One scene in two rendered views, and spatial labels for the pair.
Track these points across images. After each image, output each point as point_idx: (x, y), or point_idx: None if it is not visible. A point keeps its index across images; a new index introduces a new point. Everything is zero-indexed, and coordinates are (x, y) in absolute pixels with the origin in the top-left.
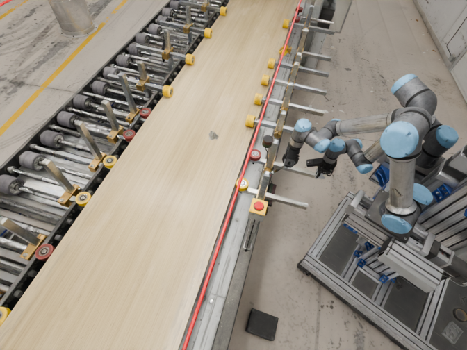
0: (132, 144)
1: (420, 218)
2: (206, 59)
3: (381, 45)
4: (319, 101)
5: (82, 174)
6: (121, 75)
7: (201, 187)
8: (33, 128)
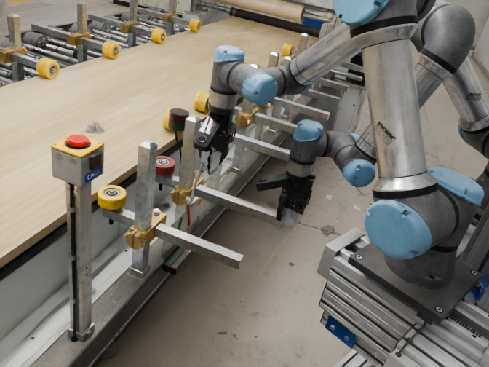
0: None
1: (486, 297)
2: (140, 58)
3: (458, 143)
4: (346, 193)
5: None
6: None
7: (21, 185)
8: None
